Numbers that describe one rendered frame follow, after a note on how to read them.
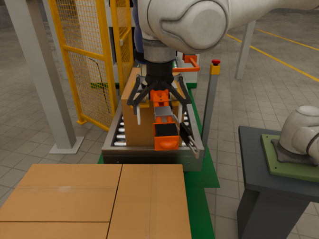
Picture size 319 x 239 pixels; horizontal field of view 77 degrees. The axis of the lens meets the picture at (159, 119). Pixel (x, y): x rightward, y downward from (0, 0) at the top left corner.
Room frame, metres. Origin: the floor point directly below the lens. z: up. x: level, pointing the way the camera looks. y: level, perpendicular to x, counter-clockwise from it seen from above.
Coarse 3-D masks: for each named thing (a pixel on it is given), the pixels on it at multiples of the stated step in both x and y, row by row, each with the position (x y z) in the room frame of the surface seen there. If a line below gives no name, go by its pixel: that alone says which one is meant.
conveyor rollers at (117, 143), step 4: (184, 116) 1.61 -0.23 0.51; (184, 120) 1.52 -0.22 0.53; (120, 124) 1.44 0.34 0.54; (188, 124) 1.45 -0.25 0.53; (120, 128) 1.37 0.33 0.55; (188, 128) 1.37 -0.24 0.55; (120, 132) 1.34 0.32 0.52; (124, 132) 1.34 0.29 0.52; (116, 136) 1.26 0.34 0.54; (120, 136) 1.26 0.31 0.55; (124, 136) 1.26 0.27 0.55; (116, 144) 1.17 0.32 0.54; (120, 144) 1.17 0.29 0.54; (124, 144) 1.17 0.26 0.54; (184, 144) 1.17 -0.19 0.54; (192, 144) 1.17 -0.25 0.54
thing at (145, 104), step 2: (132, 82) 1.26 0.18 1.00; (134, 82) 1.25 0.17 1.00; (132, 84) 1.22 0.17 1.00; (132, 86) 1.18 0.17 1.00; (132, 88) 1.15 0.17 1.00; (136, 92) 1.08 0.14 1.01; (138, 92) 1.03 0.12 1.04; (140, 92) 1.02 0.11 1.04; (134, 96) 1.03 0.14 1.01; (134, 98) 1.00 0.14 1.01; (148, 100) 0.99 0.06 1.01; (140, 102) 0.96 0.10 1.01; (142, 102) 0.96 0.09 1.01; (144, 102) 0.96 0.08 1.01; (146, 102) 0.96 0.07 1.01; (148, 102) 0.96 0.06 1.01; (140, 104) 0.94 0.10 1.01; (142, 104) 0.94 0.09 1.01; (144, 104) 0.94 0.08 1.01; (146, 104) 0.94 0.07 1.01; (148, 104) 0.94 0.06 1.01; (132, 106) 0.93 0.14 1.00; (140, 106) 0.94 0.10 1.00; (142, 106) 0.94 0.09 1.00; (144, 106) 0.94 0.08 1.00; (146, 106) 0.94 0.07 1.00; (148, 106) 0.94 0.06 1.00
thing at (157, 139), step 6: (156, 126) 0.53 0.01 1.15; (162, 126) 0.53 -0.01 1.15; (168, 126) 0.53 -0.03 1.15; (174, 126) 0.53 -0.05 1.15; (156, 132) 0.50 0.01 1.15; (162, 132) 0.50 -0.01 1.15; (168, 132) 0.50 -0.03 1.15; (174, 132) 0.50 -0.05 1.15; (156, 138) 0.47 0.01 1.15; (162, 138) 0.47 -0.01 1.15; (168, 138) 0.47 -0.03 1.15; (174, 138) 0.48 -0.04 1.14; (156, 144) 0.47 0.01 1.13; (156, 150) 0.47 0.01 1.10
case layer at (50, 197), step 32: (32, 192) 0.74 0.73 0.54; (64, 192) 0.74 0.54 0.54; (96, 192) 0.74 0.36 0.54; (128, 192) 0.74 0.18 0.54; (160, 192) 0.74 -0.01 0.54; (0, 224) 0.55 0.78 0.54; (32, 224) 0.55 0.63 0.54; (64, 224) 0.55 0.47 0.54; (96, 224) 0.55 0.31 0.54; (128, 224) 0.55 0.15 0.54; (160, 224) 0.55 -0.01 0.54
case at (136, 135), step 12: (132, 72) 1.59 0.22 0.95; (132, 108) 1.11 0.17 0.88; (144, 108) 1.11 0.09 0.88; (132, 120) 1.11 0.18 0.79; (144, 120) 1.11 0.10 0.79; (132, 132) 1.11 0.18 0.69; (144, 132) 1.11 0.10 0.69; (132, 144) 1.11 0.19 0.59; (144, 144) 1.11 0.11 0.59; (180, 144) 1.11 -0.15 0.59
